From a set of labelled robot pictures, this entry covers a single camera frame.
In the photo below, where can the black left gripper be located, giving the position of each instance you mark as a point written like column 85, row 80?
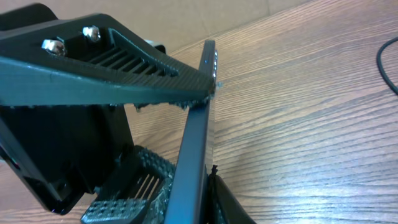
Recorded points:
column 59, row 131

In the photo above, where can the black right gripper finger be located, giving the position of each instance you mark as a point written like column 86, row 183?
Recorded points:
column 223, row 207

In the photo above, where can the Samsung Galaxy smartphone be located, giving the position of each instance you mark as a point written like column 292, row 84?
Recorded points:
column 188, row 196

